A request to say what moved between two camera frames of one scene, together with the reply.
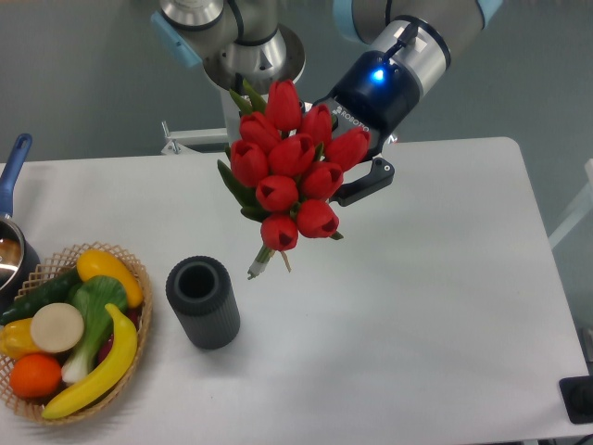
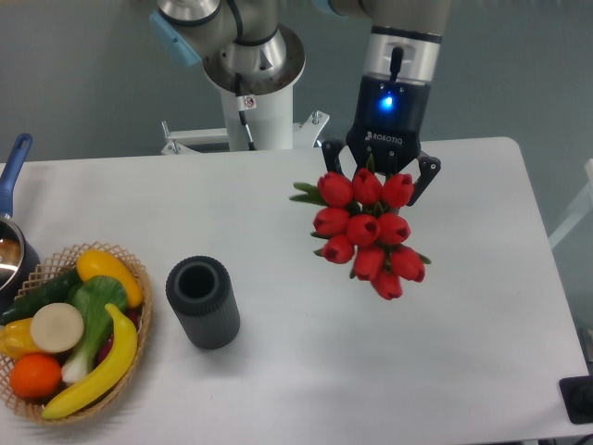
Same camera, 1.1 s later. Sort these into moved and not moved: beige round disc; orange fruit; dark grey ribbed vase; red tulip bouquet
Moved: red tulip bouquet
Not moved: orange fruit; beige round disc; dark grey ribbed vase
